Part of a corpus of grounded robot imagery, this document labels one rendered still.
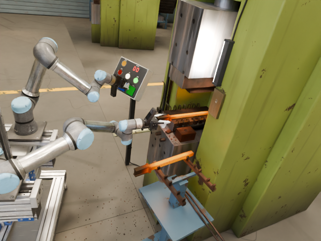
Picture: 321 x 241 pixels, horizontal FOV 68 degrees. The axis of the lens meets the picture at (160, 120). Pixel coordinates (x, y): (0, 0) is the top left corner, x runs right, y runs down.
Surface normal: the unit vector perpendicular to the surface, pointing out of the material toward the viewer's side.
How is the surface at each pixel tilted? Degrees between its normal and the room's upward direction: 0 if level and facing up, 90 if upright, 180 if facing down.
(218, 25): 90
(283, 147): 90
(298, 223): 0
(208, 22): 90
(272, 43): 90
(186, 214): 0
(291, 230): 0
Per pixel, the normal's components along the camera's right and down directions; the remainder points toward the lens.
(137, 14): 0.29, 0.56
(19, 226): 0.14, -0.83
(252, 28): -0.90, 0.11
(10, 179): 0.61, 0.52
